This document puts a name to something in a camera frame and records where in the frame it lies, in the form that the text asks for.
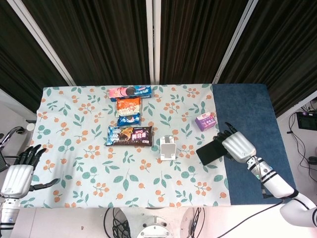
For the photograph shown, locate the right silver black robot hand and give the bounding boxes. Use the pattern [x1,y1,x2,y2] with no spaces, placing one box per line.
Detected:
[212,121,257,164]

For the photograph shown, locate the dark pleated curtain panel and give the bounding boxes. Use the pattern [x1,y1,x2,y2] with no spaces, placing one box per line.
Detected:
[159,0,248,85]
[22,0,153,86]
[0,0,69,112]
[219,0,317,117]

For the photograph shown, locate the orange snack packet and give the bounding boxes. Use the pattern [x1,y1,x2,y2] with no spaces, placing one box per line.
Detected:
[115,96,142,118]

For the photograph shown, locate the blue fabric table cover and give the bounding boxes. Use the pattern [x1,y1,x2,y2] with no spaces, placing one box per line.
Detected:
[212,83,297,205]

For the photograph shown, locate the purple tissue pack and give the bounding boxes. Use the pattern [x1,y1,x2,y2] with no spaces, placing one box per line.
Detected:
[194,111,216,131]

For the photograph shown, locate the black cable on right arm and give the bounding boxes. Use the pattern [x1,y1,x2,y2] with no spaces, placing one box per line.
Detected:
[215,182,284,238]

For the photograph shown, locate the black smartphone with teal edge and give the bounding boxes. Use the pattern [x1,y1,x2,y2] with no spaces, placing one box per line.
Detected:
[196,140,227,166]

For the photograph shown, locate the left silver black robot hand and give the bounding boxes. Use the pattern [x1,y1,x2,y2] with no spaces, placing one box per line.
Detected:
[0,144,60,199]

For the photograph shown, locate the brown chocolate snack packet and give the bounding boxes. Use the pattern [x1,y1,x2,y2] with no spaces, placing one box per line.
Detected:
[104,125,155,147]

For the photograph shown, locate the white folding phone stand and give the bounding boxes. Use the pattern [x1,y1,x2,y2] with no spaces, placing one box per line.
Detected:
[159,135,177,161]

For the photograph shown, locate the pink and blue Oreo box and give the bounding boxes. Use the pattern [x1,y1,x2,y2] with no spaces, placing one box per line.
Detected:
[108,85,153,102]

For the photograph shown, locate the black floor cables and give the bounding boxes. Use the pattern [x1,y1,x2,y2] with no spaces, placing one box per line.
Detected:
[287,113,317,179]

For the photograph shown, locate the blue Oreo packet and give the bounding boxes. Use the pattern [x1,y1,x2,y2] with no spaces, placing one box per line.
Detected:
[116,113,142,127]

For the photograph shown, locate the floral white tablecloth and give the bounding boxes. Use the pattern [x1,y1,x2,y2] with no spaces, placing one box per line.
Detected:
[18,83,232,209]

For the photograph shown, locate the chrome chair frame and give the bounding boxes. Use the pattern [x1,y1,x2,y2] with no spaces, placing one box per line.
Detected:
[0,125,25,151]

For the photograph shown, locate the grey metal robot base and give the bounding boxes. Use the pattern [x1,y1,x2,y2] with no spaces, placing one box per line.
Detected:
[136,215,174,238]

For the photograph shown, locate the white slanted frame post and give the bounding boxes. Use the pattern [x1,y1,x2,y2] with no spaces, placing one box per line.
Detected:
[212,0,260,84]
[6,0,76,86]

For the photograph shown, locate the white upright frame post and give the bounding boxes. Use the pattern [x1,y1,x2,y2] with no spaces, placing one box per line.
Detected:
[145,0,161,85]

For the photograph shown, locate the black cable bundle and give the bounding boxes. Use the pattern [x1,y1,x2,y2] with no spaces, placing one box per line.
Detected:
[103,207,132,238]
[189,207,206,238]

